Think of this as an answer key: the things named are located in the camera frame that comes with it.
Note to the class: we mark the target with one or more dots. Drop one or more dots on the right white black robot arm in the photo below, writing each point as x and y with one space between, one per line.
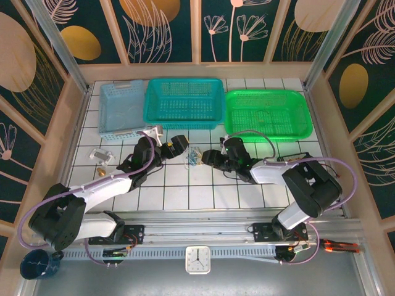
265 174

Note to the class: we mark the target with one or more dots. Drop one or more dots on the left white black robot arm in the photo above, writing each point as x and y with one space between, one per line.
105 188

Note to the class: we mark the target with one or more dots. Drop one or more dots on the teal plastic basket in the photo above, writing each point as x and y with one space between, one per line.
182 101

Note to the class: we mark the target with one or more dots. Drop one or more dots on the small brass fitting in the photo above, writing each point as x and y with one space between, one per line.
101 172

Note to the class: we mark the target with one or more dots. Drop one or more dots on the light blue plastic basket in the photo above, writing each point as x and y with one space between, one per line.
123 101

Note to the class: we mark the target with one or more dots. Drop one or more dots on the black board with brass connectors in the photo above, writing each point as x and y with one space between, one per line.
304 155

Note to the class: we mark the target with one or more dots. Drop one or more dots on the green plastic basket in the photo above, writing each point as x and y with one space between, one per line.
290 105

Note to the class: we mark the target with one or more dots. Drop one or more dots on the white square clock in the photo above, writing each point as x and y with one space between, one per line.
197 259

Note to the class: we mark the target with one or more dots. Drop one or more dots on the small circuit board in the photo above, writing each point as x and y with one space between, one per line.
301 248
115 253

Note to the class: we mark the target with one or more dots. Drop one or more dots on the orange black pliers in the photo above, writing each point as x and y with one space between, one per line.
339 245

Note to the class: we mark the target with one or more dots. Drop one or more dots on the dark blue mug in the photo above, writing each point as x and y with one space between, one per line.
37 265

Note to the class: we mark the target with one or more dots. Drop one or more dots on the clear white plastic bracket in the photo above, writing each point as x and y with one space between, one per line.
100 155

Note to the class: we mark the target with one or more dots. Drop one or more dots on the aluminium mounting rail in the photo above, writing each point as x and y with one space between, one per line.
200 229

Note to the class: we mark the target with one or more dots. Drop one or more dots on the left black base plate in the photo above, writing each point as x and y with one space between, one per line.
137 232

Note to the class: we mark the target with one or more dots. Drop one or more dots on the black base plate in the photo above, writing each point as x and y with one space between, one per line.
260 232
137 232

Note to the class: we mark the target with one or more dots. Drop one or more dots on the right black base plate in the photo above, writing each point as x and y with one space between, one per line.
260 232

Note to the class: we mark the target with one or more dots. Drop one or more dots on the aluminium frame post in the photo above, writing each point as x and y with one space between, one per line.
327 46
60 52

